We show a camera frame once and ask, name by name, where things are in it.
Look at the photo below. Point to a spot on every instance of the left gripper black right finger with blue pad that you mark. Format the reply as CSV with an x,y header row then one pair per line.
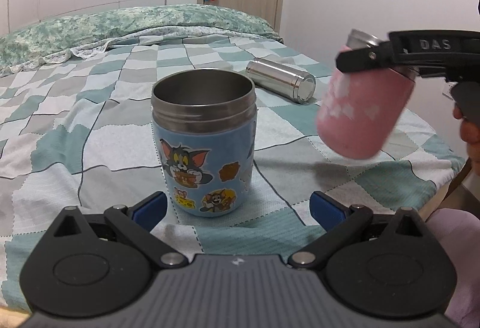
x,y
381,265

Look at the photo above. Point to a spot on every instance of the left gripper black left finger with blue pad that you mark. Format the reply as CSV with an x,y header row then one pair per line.
x,y
90,265

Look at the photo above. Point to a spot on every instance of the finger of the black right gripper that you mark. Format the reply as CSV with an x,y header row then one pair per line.
x,y
360,56

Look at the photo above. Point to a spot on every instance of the pink cup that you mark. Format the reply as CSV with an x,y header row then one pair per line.
x,y
359,110

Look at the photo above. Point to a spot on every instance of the silver steel cup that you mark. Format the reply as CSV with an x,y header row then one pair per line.
x,y
291,83

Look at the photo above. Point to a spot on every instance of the blue cartoon sticker steel cup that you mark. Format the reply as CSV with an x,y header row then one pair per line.
x,y
204,123

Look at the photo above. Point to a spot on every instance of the person's hand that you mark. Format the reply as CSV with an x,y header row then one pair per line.
x,y
470,134

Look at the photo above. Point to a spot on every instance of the pink clothing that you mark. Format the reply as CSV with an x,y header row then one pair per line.
x,y
458,233

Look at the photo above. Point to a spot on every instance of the green floral quilt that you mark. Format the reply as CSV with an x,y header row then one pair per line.
x,y
57,40

